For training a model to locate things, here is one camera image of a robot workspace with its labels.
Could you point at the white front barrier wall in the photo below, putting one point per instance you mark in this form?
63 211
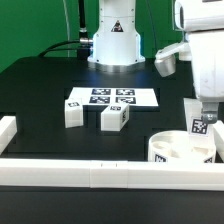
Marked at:
111 174

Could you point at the white left barrier wall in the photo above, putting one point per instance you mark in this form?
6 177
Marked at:
8 129

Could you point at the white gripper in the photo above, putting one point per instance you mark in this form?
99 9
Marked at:
205 51

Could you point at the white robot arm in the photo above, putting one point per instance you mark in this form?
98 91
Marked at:
117 46

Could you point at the white round stool seat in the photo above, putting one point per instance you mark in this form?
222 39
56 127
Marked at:
181 147

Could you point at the white marker sheet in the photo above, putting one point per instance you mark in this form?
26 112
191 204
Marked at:
105 96

